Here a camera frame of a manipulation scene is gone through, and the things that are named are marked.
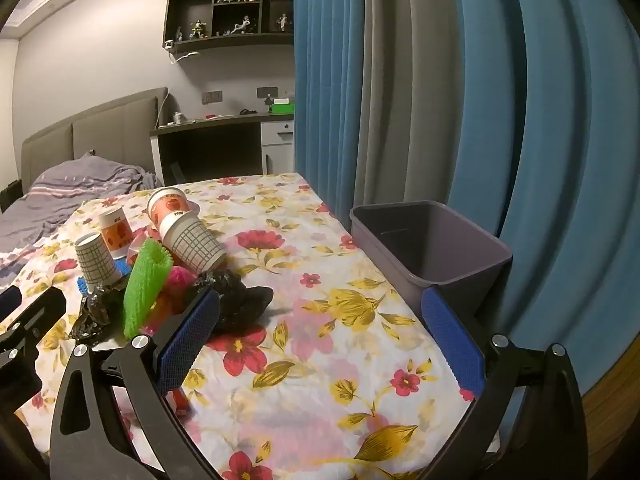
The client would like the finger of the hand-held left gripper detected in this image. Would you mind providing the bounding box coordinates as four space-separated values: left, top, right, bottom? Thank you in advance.
0 286 23 318
0 287 68 356

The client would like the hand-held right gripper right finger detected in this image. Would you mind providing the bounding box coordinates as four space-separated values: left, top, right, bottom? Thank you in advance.
421 285 587 480

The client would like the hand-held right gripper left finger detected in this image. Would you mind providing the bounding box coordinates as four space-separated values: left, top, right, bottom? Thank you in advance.
50 287 223 480

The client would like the pink red packet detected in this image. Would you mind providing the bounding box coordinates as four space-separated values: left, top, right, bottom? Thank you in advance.
150 266 198 331

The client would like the black plastic bag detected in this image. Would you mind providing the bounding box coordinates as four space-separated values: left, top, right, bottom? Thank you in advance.
69 280 131 346
192 269 275 333

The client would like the green foam net sleeve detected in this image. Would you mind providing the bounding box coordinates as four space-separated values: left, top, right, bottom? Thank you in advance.
122 237 173 340

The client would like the red wrapper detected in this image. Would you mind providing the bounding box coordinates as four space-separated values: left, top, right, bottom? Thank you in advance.
167 389 193 413

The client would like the small grid print paper cup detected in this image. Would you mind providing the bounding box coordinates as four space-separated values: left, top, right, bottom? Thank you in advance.
75 232 123 293

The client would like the purple plastic bin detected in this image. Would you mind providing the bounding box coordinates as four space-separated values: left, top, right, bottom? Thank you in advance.
349 201 513 321

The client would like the large red-label can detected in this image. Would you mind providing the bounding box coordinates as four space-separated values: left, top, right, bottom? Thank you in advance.
146 186 201 241

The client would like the floral tablecloth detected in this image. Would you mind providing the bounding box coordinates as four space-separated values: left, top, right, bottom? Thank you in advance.
0 172 501 480

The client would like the grey striped duvet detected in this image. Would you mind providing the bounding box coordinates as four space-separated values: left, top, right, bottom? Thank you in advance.
0 152 163 286

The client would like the dark wooden desk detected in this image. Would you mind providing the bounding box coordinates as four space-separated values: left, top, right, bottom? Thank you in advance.
150 110 296 186

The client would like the grey upholstered headboard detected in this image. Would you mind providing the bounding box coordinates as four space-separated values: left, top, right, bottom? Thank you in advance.
21 86 168 186

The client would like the white drawer cabinet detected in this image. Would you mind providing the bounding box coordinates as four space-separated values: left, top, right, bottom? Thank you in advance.
260 120 296 176

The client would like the blue curtain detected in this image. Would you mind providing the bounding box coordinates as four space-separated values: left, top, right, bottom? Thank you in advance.
447 0 640 396
292 0 383 216

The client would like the grey curtain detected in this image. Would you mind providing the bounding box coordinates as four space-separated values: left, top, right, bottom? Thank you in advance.
352 0 508 241

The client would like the row of figurines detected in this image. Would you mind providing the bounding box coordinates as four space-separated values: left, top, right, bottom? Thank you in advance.
175 0 295 41

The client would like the dark wall shelf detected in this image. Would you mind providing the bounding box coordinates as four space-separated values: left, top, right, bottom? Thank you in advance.
162 0 296 56

